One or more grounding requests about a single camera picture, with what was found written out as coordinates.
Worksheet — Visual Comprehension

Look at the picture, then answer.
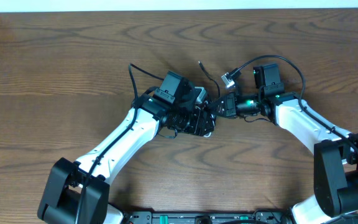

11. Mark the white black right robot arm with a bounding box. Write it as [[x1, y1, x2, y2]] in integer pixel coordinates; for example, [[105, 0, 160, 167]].
[[208, 92, 358, 223]]

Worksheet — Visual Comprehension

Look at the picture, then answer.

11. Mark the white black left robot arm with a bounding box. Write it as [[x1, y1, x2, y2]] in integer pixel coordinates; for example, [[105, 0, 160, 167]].
[[37, 95, 215, 224]]

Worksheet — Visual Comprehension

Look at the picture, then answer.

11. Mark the black usb cable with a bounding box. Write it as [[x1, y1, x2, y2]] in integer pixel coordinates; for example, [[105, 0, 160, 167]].
[[198, 60, 222, 108]]

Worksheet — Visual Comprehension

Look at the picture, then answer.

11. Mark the black right camera cable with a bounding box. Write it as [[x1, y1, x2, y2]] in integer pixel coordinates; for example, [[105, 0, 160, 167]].
[[228, 55, 358, 184]]

